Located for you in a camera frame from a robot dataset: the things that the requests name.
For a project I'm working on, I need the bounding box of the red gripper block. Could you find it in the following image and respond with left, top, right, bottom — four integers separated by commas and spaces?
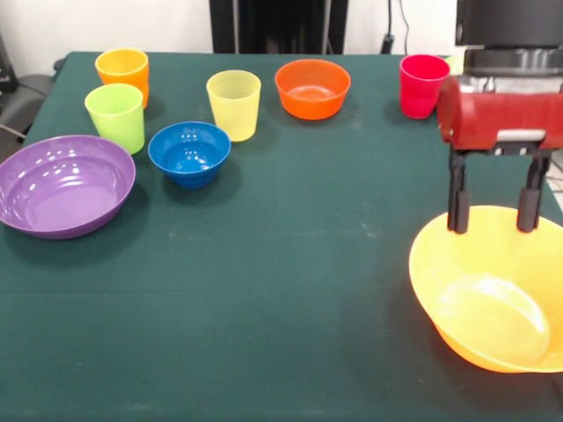
435, 74, 563, 235

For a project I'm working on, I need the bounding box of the large orange bowl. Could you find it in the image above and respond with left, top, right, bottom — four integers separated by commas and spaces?
407, 205, 563, 374

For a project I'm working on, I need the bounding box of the red cup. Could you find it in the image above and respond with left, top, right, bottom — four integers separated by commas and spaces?
398, 54, 452, 120

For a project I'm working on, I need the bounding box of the purple bowl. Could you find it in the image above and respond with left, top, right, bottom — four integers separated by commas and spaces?
0, 135, 136, 241

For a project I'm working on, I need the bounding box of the small orange-red bowl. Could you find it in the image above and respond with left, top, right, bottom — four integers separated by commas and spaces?
274, 59, 352, 120

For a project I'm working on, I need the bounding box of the yellow cup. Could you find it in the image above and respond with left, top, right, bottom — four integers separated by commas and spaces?
206, 69, 262, 142

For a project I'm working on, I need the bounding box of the dark green tablecloth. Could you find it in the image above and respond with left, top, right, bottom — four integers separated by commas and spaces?
0, 51, 563, 422

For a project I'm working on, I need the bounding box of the blue bowl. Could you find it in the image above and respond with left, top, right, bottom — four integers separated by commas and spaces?
147, 121, 232, 190

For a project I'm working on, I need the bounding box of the orange cup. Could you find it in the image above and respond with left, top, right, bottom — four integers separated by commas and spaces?
131, 82, 150, 109
94, 47, 150, 88

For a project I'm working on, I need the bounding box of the light green cup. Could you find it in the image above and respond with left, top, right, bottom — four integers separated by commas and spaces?
84, 83, 146, 156

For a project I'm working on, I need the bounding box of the black office chair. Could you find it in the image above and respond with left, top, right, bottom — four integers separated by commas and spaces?
0, 34, 55, 142

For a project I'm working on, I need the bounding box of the black cable with plug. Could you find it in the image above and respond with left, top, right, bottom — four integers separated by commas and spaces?
380, 0, 396, 56

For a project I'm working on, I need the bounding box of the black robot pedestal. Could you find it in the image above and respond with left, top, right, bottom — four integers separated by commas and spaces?
209, 0, 348, 55

